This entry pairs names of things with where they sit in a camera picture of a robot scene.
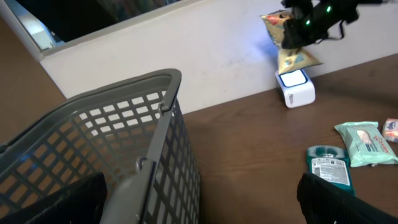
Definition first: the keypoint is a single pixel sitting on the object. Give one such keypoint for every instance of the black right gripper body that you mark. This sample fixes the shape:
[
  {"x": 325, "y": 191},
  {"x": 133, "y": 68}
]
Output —
[{"x": 300, "y": 30}]

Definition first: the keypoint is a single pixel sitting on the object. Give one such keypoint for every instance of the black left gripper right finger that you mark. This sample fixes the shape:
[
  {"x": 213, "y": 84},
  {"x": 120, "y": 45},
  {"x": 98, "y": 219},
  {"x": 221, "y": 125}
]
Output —
[{"x": 322, "y": 202}]

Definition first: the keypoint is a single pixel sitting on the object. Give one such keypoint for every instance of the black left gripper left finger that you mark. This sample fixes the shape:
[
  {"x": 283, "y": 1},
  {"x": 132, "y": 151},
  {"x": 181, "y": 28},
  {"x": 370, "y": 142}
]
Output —
[{"x": 82, "y": 202}]

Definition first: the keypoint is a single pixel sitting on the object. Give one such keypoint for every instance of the yellow snack bag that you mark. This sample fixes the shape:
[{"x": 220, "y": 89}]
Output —
[{"x": 289, "y": 58}]

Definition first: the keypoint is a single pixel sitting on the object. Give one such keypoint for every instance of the teal mouthwash bottle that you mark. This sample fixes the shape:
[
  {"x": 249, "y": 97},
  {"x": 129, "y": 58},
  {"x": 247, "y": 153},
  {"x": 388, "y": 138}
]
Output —
[{"x": 331, "y": 163}]

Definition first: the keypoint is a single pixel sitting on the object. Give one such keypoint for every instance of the mint green wipes pack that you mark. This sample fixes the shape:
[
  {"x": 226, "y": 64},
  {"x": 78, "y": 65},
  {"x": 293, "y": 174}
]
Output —
[{"x": 365, "y": 144}]

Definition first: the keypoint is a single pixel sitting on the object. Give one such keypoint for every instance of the small orange carton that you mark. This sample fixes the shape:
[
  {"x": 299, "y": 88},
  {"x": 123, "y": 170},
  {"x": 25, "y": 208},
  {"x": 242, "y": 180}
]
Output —
[{"x": 390, "y": 130}]

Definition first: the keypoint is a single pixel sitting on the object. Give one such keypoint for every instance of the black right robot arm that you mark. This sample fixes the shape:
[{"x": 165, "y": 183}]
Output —
[{"x": 330, "y": 15}]

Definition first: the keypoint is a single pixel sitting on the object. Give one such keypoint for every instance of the white barcode scanner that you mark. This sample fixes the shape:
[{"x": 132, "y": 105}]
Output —
[{"x": 296, "y": 88}]

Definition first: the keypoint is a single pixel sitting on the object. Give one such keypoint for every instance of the grey plastic basket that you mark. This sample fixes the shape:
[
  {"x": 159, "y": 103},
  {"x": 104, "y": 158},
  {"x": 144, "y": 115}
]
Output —
[{"x": 132, "y": 131}]

